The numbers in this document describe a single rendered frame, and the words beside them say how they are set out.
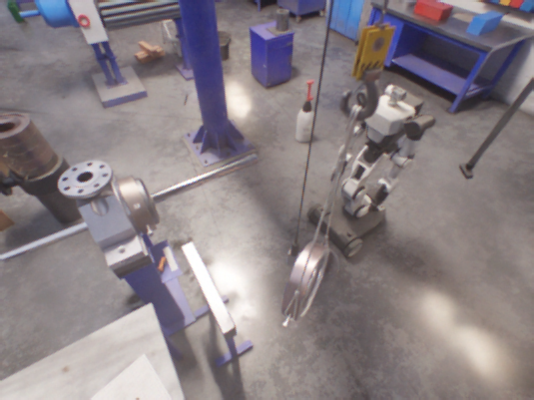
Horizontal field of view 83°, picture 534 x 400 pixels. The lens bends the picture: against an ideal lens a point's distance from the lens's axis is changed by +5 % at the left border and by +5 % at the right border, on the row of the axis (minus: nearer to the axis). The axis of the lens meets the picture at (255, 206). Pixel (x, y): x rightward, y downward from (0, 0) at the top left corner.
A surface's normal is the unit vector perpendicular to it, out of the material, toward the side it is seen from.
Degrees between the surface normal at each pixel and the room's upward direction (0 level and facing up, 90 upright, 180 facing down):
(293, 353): 0
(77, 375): 0
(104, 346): 0
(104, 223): 45
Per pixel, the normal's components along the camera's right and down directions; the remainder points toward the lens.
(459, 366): -0.03, -0.63
